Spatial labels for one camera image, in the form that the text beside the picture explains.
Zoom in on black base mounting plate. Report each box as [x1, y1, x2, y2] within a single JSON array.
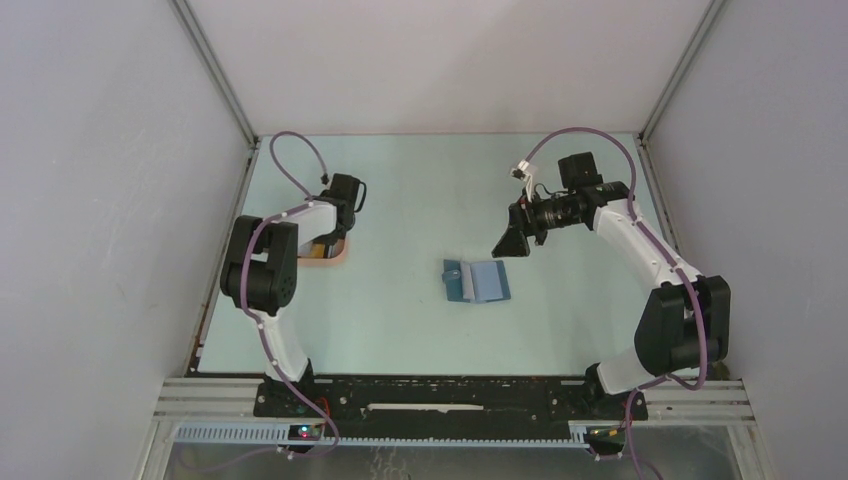
[[253, 375, 648, 441]]

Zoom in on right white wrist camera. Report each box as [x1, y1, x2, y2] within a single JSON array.
[[509, 159, 537, 197]]

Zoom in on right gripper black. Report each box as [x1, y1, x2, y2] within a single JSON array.
[[493, 186, 583, 257]]

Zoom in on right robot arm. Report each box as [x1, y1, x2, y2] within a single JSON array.
[[492, 152, 731, 418]]

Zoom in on blue leather card holder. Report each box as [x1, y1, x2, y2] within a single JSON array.
[[441, 259, 512, 304]]

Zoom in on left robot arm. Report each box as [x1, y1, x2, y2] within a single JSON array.
[[220, 174, 367, 417]]

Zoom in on pink oval tray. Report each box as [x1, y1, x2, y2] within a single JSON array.
[[297, 240, 349, 267]]

